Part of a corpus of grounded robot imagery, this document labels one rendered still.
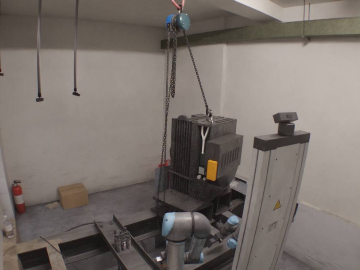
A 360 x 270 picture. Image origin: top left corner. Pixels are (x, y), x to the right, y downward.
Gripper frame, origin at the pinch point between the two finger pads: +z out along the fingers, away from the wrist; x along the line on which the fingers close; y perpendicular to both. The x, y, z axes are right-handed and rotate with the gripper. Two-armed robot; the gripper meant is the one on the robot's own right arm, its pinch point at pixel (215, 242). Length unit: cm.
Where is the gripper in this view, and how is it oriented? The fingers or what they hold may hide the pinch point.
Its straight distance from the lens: 198.8
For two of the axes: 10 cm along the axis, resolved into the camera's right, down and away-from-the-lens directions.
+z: -3.7, 8.1, 4.5
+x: 7.9, 0.1, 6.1
